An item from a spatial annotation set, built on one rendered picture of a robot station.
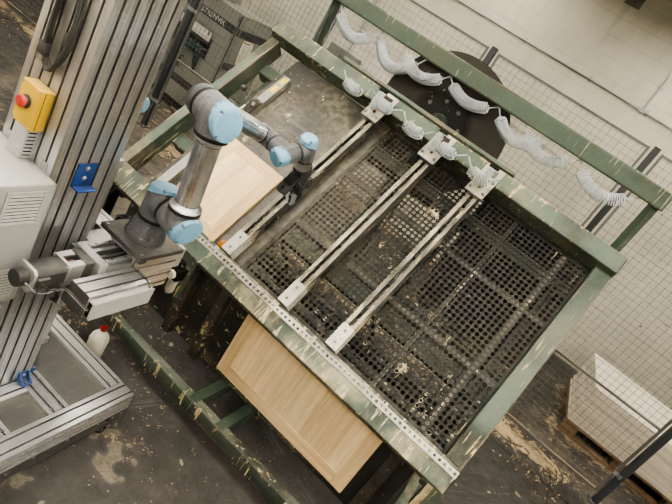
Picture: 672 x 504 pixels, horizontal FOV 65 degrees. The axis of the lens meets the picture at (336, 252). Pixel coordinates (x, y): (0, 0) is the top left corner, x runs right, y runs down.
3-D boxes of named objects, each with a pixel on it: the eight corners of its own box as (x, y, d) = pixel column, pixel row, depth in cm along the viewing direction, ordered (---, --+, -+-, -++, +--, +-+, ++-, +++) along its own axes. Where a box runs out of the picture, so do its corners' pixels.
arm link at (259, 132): (165, 94, 172) (256, 144, 215) (182, 111, 167) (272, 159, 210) (185, 64, 170) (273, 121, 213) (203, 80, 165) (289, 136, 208)
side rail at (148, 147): (127, 167, 283) (119, 155, 273) (274, 50, 315) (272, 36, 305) (134, 173, 281) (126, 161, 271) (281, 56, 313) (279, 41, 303)
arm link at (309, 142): (294, 133, 202) (312, 128, 207) (289, 155, 210) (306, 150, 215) (306, 146, 199) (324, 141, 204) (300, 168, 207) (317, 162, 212)
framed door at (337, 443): (218, 365, 285) (216, 366, 283) (265, 288, 265) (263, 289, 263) (341, 491, 258) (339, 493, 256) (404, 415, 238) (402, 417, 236)
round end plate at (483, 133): (347, 143, 327) (420, 22, 298) (351, 144, 332) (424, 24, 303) (450, 220, 304) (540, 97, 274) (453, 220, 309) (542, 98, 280)
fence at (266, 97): (153, 188, 270) (150, 184, 267) (285, 80, 297) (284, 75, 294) (159, 194, 269) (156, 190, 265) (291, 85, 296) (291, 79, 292)
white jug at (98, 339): (77, 351, 275) (90, 323, 268) (93, 345, 284) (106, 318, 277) (88, 364, 272) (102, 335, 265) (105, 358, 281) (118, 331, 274)
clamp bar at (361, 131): (221, 250, 255) (209, 227, 233) (383, 104, 289) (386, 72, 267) (235, 263, 252) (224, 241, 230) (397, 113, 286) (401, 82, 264)
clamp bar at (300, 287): (276, 300, 244) (268, 281, 222) (438, 142, 278) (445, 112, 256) (291, 314, 241) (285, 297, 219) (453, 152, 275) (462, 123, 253)
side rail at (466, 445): (441, 457, 220) (445, 455, 210) (586, 275, 252) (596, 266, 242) (456, 471, 218) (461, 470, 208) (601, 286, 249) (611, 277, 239)
